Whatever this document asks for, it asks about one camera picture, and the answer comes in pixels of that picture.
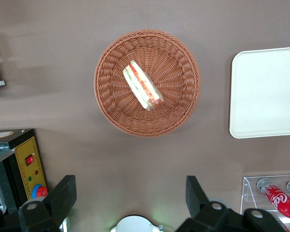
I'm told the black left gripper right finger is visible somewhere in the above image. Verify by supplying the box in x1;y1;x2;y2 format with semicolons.
176;175;242;232

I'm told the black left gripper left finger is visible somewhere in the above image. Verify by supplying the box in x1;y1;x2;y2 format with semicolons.
18;174;77;232

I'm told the plastic-wrapped triangle sandwich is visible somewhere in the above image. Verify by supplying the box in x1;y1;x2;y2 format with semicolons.
122;60;164;112

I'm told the round brown wicker basket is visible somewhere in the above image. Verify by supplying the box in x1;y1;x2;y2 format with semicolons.
93;29;202;138

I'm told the cream rectangular serving tray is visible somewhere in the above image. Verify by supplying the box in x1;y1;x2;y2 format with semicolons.
229;46;290;140

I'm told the clear acrylic bottle rack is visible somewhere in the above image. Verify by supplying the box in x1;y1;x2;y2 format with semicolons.
240;174;290;232

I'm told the black food warmer yellow panel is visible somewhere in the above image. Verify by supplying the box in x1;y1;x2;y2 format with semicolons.
0;129;49;216

